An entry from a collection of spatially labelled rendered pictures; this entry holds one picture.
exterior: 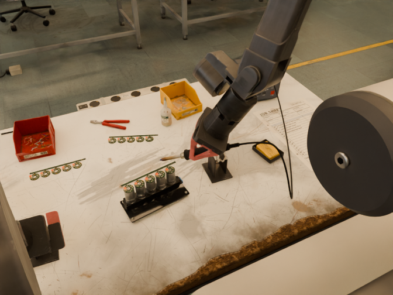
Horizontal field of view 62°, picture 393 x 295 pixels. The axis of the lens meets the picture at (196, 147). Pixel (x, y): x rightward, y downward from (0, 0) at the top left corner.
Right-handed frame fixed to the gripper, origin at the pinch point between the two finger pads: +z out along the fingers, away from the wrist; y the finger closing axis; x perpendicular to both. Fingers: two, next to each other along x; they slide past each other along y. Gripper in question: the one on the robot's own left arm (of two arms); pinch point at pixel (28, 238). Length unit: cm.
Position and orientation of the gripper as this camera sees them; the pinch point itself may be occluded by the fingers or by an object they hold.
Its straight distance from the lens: 73.0
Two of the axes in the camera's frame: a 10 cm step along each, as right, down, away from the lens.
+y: -9.4, 2.4, -2.6
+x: 2.8, 9.5, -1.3
